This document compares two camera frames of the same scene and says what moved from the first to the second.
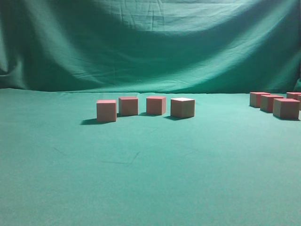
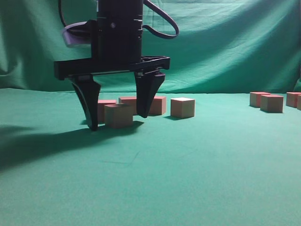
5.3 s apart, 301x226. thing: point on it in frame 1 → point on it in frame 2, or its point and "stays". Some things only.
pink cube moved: [128, 106] stays
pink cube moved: [106, 110] stays
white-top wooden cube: [182, 107] stays
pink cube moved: [286, 108] → [118, 115]
